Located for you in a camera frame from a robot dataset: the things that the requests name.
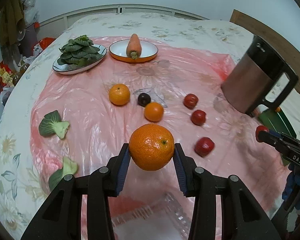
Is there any bumpy mandarin orange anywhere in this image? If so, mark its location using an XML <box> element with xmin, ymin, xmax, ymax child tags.
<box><xmin>128</xmin><ymin>124</ymin><xmax>174</xmax><ymax>171</ymax></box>

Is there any right gloved hand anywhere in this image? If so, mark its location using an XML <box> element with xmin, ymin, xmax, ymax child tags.
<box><xmin>282</xmin><ymin>172</ymin><xmax>300</xmax><ymax>215</ymax></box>

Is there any green tray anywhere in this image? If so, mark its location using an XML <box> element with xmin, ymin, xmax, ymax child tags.
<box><xmin>257</xmin><ymin>109</ymin><xmax>297</xmax><ymax>138</ymax></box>

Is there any bok choy piece near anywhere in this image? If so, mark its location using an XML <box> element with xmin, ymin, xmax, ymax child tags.
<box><xmin>48</xmin><ymin>156</ymin><xmax>78</xmax><ymax>191</ymax></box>

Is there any bok choy piece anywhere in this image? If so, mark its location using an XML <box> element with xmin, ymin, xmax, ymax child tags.
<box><xmin>38</xmin><ymin>110</ymin><xmax>70</xmax><ymax>139</ymax></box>
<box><xmin>48</xmin><ymin>156</ymin><xmax>78</xmax><ymax>191</ymax></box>

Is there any clear plastic box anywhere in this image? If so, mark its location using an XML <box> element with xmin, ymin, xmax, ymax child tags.
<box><xmin>112</xmin><ymin>193</ymin><xmax>191</xmax><ymax>240</ymax></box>

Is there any pink plastic sheet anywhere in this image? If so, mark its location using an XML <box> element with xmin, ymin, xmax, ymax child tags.
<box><xmin>29</xmin><ymin>36</ymin><xmax>291</xmax><ymax>240</ymax></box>

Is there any smooth orange middle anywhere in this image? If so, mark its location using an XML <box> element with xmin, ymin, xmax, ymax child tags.
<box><xmin>144</xmin><ymin>102</ymin><xmax>164</xmax><ymax>122</ymax></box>

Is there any red apple back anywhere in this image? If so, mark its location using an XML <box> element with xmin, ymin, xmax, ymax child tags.
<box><xmin>183</xmin><ymin>93</ymin><xmax>199</xmax><ymax>109</ymax></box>

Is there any orange far back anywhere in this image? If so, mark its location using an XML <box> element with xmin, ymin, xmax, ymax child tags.
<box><xmin>109</xmin><ymin>83</ymin><xmax>130</xmax><ymax>106</ymax></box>

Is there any dark plum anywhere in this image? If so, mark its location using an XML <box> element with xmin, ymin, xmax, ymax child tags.
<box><xmin>138</xmin><ymin>93</ymin><xmax>151</xmax><ymax>107</ymax></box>

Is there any copper electric kettle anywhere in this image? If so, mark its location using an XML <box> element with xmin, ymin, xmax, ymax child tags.
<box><xmin>221</xmin><ymin>35</ymin><xmax>299</xmax><ymax>116</ymax></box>

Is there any bok choy piece far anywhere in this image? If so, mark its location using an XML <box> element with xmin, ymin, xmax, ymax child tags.
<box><xmin>38</xmin><ymin>110</ymin><xmax>70</xmax><ymax>139</ymax></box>

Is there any wooden headboard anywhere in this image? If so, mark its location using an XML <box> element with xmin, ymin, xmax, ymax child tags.
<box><xmin>230</xmin><ymin>9</ymin><xmax>300</xmax><ymax>94</ymax></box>

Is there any floral bed sheet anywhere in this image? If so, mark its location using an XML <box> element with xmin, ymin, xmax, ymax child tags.
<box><xmin>0</xmin><ymin>13</ymin><xmax>253</xmax><ymax>239</ymax></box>

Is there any white oval plate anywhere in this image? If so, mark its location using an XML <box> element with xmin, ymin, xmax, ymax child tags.
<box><xmin>52</xmin><ymin>43</ymin><xmax>107</xmax><ymax>75</ymax></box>

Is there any orange rimmed bowl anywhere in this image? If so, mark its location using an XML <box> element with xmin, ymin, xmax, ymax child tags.
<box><xmin>109</xmin><ymin>40</ymin><xmax>159</xmax><ymax>63</ymax></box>

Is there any carrot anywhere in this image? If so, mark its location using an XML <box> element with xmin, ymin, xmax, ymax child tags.
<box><xmin>126</xmin><ymin>34</ymin><xmax>142</xmax><ymax>60</ymax></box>

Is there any leafy greens pile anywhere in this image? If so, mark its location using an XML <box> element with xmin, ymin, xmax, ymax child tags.
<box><xmin>57</xmin><ymin>35</ymin><xmax>106</xmax><ymax>68</ymax></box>

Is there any red snack package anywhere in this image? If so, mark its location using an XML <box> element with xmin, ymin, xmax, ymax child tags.
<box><xmin>0</xmin><ymin>61</ymin><xmax>14</xmax><ymax>87</ymax></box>

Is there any purple bin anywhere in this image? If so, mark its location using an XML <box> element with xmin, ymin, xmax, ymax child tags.
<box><xmin>20</xmin><ymin>27</ymin><xmax>38</xmax><ymax>57</ymax></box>

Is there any olive green coat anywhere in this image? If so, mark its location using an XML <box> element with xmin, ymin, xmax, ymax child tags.
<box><xmin>0</xmin><ymin>0</ymin><xmax>26</xmax><ymax>47</ymax></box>

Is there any white bed frame rail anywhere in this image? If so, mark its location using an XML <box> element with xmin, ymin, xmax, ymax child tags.
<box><xmin>36</xmin><ymin>4</ymin><xmax>207</xmax><ymax>39</ymax></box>

